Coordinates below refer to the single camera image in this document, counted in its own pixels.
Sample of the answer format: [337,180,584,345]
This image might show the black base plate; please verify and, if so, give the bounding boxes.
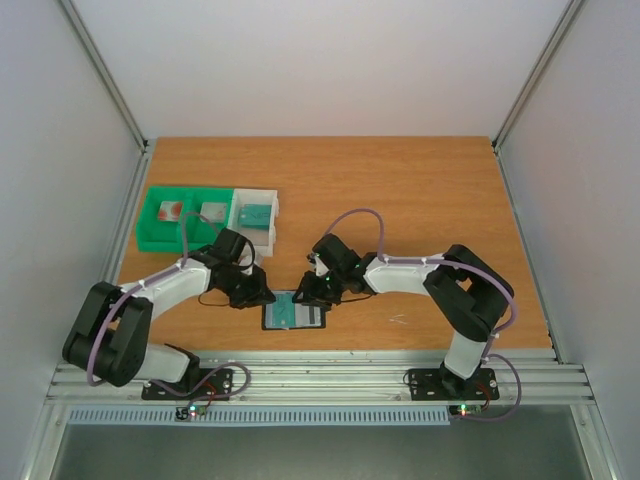
[141,368,234,401]
[403,368,500,401]

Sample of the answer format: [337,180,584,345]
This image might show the teal card in sleeve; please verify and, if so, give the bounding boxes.
[264,292,321,330]

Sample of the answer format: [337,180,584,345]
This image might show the grey slotted cable duct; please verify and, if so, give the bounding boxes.
[67,405,450,428]

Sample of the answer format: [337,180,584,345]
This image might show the grey aluminium frame rail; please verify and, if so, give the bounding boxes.
[55,0,148,152]

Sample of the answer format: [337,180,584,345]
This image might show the black leather card holder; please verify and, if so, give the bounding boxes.
[261,287,329,331]

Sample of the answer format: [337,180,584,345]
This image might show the teal VIP card stack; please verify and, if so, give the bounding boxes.
[238,204,272,230]

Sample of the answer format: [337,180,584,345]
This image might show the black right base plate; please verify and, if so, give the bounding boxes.
[403,368,500,401]

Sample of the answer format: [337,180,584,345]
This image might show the grey card with red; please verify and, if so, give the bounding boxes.
[200,202,228,224]

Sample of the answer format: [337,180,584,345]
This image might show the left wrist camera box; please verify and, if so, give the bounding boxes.
[237,250,255,275]

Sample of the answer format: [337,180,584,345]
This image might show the white plastic bin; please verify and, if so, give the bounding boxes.
[227,188,279,257]

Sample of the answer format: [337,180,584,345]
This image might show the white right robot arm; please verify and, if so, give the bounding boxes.
[293,234,517,398]

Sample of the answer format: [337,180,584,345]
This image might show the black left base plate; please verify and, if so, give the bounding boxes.
[141,368,234,401]

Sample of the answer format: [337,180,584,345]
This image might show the red patterned card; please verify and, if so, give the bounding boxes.
[157,201,183,222]

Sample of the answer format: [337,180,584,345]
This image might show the green plastic bin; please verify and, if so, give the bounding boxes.
[135,185,234,253]

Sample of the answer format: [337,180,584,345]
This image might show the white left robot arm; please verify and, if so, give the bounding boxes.
[62,229,276,398]

